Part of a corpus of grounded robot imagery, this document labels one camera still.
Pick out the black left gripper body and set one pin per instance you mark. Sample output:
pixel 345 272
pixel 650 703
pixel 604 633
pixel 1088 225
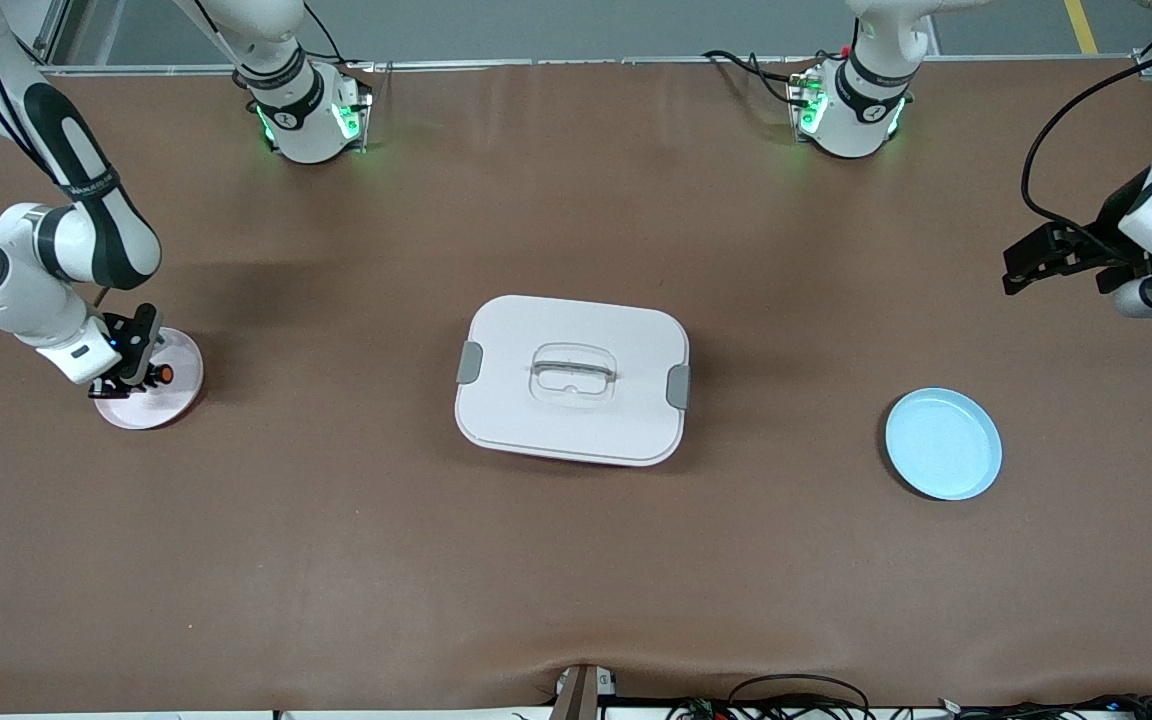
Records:
pixel 1108 232

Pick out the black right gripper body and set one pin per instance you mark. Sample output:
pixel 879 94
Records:
pixel 129 340

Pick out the orange push-button switch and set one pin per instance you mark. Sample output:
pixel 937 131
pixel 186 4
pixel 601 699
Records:
pixel 166 374

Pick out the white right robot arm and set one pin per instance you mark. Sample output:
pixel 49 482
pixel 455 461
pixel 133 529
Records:
pixel 26 290

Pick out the pink round plate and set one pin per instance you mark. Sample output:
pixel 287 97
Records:
pixel 171 408

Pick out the light blue round plate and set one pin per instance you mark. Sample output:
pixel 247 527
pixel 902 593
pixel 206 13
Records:
pixel 941 445

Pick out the brown table mat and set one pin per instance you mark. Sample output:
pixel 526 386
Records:
pixel 336 550

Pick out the white lidded storage box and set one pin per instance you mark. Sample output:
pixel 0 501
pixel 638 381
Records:
pixel 576 420

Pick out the brown and white bracket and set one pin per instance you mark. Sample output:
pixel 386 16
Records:
pixel 576 695

